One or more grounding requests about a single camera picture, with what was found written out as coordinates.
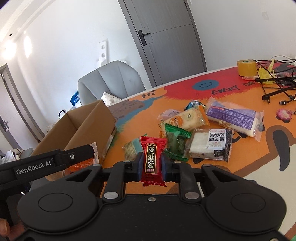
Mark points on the teal beige cracker pack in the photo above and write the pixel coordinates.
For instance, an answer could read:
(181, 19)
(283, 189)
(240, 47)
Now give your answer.
(131, 149)

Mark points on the orange beige cake pack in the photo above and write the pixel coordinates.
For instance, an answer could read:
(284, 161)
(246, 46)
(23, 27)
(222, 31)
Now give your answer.
(188, 120)

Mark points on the red candy pack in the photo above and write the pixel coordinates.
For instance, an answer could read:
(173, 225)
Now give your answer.
(152, 166)

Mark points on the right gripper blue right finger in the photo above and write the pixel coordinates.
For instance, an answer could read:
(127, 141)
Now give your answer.
(183, 174)

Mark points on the small blue green snack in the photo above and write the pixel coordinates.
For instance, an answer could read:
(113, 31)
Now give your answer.
(194, 103)

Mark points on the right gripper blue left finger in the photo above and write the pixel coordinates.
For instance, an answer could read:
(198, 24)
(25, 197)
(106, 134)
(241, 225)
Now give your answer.
(119, 175)

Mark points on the green wrapped snack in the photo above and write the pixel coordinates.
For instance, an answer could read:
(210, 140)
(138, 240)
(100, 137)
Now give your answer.
(176, 139)

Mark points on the white panel with holes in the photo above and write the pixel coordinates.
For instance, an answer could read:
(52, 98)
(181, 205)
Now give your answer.
(102, 56)

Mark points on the pink purple snack pack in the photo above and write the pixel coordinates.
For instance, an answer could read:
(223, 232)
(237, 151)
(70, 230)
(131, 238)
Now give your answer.
(168, 114)

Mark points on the purple white long snack pack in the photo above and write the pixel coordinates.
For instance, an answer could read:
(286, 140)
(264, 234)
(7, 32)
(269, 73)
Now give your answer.
(236, 117)

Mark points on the yellow tape roll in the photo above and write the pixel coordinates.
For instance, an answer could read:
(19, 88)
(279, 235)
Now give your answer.
(247, 68)

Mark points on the red orange snack pack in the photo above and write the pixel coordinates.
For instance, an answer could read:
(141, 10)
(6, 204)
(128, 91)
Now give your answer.
(84, 164)

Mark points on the pink fluffy keychain charm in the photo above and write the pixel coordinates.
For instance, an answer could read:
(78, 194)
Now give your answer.
(284, 115)

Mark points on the person's left hand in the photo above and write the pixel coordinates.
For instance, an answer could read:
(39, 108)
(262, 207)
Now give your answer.
(4, 228)

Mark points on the grey upholstered chair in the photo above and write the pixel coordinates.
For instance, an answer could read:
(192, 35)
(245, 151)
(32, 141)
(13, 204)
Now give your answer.
(116, 78)

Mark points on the grey door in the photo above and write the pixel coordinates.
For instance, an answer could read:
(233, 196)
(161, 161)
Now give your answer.
(166, 38)

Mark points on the white dotted cushion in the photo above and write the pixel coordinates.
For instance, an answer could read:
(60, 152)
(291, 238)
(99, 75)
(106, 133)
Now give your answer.
(109, 99)

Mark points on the blue plastic bag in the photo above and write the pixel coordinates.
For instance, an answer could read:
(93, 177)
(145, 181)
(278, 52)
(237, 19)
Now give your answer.
(75, 98)

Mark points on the black white rice cake pack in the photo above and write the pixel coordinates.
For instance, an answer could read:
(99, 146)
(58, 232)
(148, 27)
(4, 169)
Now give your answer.
(210, 143)

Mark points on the brown cardboard box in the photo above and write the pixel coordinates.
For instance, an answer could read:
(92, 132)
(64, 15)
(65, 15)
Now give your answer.
(84, 125)

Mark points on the yellow plastic bag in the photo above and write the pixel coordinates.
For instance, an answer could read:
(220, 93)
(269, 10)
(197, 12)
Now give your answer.
(266, 72)

